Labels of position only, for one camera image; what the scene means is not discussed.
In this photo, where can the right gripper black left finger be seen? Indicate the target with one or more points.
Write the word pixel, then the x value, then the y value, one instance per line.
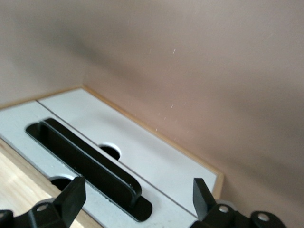
pixel 69 202

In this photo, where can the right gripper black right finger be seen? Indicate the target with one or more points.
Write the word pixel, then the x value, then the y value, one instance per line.
pixel 204 202

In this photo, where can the wooden drawer cabinet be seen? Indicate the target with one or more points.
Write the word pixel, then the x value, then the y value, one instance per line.
pixel 14 190

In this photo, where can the brown table cover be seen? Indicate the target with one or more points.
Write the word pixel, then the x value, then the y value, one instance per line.
pixel 213 71

